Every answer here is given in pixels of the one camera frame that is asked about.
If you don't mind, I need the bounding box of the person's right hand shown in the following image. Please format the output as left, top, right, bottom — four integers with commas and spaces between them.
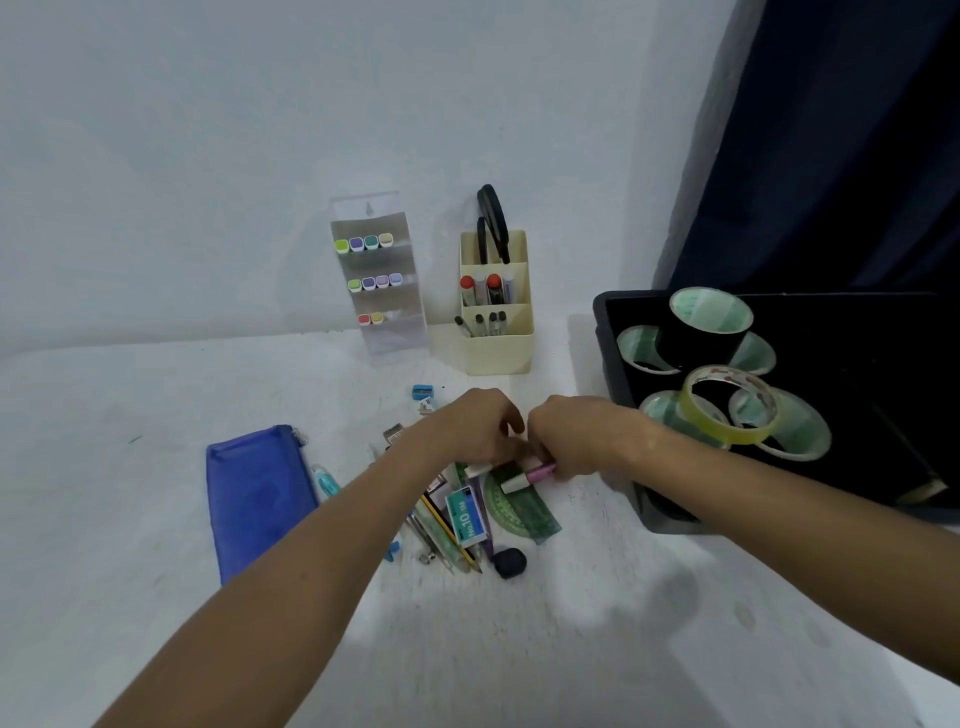
527, 395, 661, 481

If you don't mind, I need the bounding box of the person's left hand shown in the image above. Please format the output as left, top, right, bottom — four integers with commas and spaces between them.
408, 387, 530, 470

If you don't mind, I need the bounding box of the magenta pink highlighter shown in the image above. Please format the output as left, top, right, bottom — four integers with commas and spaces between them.
500, 462, 559, 495

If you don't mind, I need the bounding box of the cream pen holder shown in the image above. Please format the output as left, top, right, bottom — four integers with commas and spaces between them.
458, 230, 535, 376

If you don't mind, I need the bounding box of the teal staples box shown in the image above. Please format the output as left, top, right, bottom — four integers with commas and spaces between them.
444, 485, 490, 547

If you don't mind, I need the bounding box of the green transparent protractor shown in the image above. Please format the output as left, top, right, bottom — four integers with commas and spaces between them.
483, 472, 562, 545

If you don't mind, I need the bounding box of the yellow clear tape roll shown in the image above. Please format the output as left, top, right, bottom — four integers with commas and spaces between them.
678, 365, 781, 446

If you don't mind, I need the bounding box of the clear tiered organizer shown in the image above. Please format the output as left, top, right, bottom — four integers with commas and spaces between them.
329, 192, 430, 367

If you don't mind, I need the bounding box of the pile of pens and markers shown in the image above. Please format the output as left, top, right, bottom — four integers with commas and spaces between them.
311, 442, 500, 575

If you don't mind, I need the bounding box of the blue mesh pencil pouch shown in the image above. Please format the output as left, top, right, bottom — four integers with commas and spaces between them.
206, 425, 320, 586

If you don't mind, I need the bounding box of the black plastic tray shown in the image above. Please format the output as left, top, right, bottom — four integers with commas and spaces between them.
592, 288, 960, 535

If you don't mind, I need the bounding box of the person's right forearm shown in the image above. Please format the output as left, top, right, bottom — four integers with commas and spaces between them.
637, 416, 960, 688

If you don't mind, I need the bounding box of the person's left forearm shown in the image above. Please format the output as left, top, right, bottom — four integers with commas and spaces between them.
93, 434, 459, 728

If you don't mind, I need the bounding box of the dark blue curtain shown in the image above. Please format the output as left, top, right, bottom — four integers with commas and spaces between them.
652, 0, 960, 298

